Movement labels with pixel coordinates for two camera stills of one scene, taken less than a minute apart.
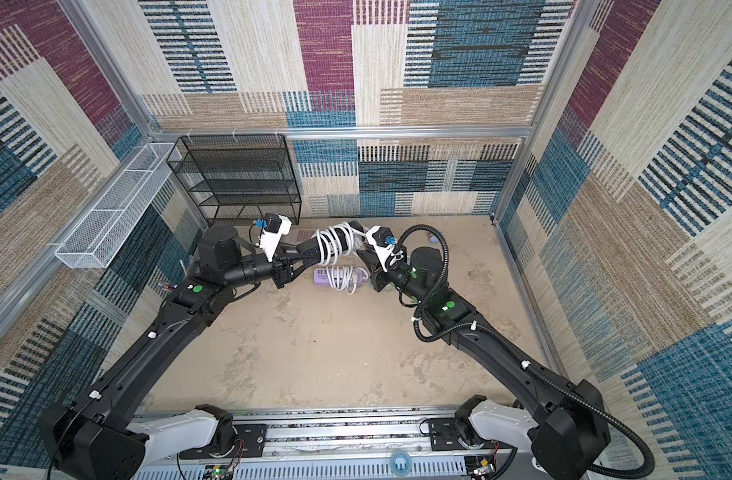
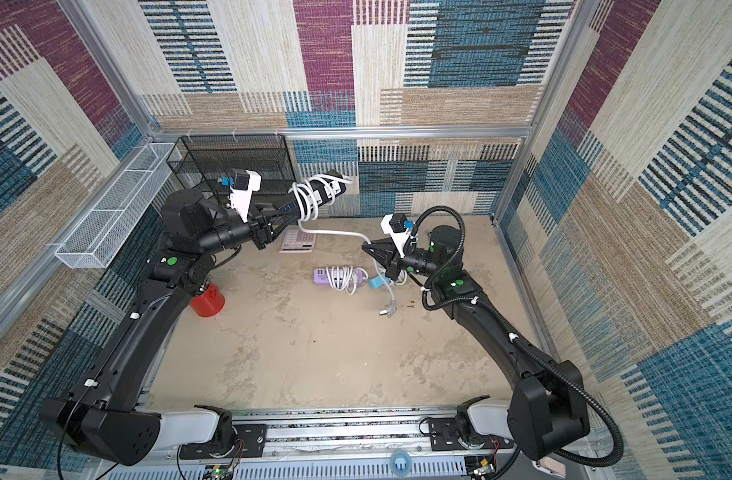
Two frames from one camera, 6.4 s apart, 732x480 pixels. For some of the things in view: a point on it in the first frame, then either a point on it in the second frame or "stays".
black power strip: x=332 y=243 to x=320 y=189
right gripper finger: x=356 y=225 to x=385 y=243
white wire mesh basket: x=101 y=233 stays
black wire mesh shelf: x=248 y=175 stays
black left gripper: x=282 y=268 to x=261 y=230
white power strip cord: x=335 y=241 to x=308 y=187
